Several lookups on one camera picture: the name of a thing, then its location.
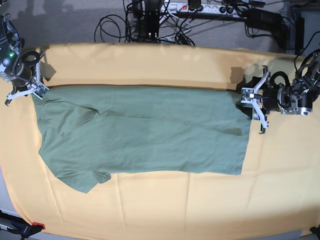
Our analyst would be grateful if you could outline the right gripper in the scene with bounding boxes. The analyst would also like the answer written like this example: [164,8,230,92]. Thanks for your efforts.
[11,51,40,93]

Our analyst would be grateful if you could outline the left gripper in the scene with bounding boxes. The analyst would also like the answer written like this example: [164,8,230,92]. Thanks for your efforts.
[235,71,292,119]

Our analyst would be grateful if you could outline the green T-shirt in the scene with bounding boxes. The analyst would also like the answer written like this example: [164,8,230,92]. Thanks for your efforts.
[33,85,251,193]

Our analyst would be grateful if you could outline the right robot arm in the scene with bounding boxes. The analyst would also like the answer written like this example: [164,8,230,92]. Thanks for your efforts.
[0,13,41,93]

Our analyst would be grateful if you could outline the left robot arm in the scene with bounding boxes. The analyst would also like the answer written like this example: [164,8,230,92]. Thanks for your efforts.
[236,49,320,120]

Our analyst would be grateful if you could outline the black table leg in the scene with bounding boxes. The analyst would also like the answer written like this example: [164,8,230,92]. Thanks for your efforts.
[294,17,305,55]

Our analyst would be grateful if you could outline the yellow table cloth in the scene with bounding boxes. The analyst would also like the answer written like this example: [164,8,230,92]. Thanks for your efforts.
[0,43,320,240]

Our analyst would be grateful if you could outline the black power adapter brick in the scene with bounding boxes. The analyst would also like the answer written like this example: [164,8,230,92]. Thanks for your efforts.
[243,8,283,31]

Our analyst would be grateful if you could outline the white power strip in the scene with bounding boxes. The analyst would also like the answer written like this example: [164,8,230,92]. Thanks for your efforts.
[160,1,242,20]

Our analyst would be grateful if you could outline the black clamp right corner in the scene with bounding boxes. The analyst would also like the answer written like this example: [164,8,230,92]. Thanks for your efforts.
[309,226,320,239]

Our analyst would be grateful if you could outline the orange black clamp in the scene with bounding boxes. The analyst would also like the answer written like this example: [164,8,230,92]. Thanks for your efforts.
[0,210,46,240]

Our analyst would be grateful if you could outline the tangled black floor cables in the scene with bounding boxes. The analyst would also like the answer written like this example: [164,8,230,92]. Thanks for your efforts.
[93,0,196,47]

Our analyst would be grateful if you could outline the black camera stand post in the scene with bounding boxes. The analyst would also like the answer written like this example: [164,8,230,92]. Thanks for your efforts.
[132,0,164,43]

